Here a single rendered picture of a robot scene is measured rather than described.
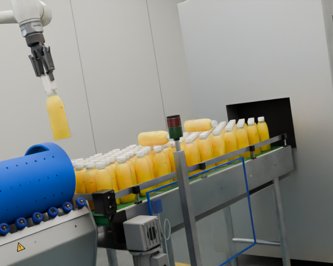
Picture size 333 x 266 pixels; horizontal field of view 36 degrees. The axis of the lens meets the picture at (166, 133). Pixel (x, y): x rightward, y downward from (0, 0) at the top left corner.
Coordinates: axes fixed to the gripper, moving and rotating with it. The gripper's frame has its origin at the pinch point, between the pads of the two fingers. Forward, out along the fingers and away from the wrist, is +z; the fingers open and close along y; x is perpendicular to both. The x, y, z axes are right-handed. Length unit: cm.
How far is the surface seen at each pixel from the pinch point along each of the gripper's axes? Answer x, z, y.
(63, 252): -15, 68, -4
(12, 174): -29.1, 31.3, 1.9
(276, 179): 144, 86, -4
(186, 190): 39, 61, 20
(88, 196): 8, 51, -9
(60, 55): 211, -64, -263
